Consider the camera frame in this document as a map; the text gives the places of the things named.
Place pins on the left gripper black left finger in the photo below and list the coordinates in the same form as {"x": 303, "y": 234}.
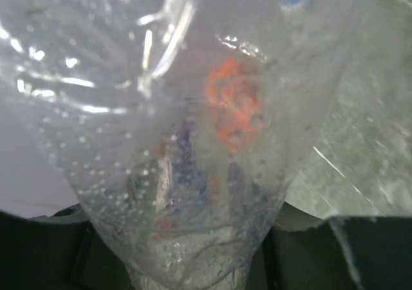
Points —
{"x": 58, "y": 252}

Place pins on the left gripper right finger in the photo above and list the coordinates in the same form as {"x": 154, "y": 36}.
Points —
{"x": 343, "y": 252}

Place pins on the clear plastic bottle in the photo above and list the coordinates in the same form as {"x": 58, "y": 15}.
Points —
{"x": 112, "y": 93}

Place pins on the orange snack box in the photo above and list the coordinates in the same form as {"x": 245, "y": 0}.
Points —
{"x": 236, "y": 113}

